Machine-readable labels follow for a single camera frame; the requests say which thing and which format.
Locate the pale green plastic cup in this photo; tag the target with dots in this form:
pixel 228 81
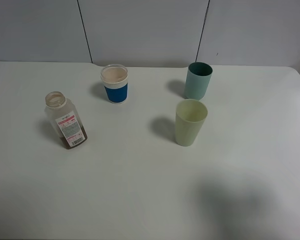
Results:
pixel 190 115

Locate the clear plastic drink bottle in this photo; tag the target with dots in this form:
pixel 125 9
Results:
pixel 64 118

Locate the teal plastic cup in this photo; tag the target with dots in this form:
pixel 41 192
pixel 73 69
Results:
pixel 197 80

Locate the blue sleeved paper cup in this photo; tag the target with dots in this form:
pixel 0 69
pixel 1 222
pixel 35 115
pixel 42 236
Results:
pixel 115 82

